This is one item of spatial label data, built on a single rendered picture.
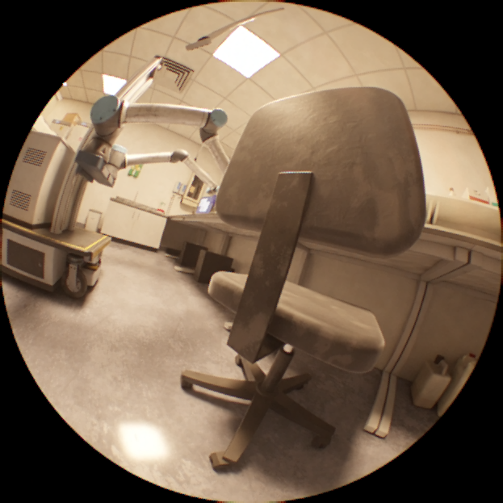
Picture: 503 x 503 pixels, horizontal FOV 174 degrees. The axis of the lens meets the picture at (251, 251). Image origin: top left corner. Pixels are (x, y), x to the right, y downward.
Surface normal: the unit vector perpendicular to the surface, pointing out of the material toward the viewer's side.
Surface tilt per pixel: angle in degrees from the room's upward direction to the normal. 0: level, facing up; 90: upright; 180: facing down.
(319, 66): 180
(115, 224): 90
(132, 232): 90
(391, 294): 90
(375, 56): 180
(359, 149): 90
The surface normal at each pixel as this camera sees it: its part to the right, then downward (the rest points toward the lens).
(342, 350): -0.60, -0.19
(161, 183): 0.62, 0.18
